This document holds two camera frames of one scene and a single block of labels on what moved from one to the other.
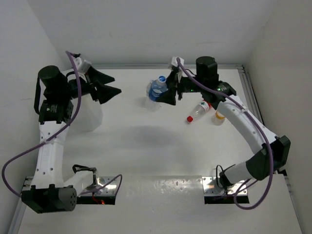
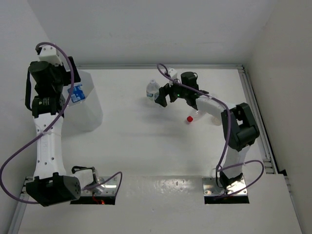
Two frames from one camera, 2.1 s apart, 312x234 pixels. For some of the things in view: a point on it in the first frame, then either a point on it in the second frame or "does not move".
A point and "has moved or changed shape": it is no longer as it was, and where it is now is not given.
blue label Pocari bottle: x=156 y=87 has moved or changed shape
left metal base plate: x=110 y=189 does not move
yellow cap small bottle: x=219 y=119 does not move
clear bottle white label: x=151 y=106 -> x=152 y=90
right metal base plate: x=210 y=187 does not move
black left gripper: x=104 y=92 -> x=67 y=75
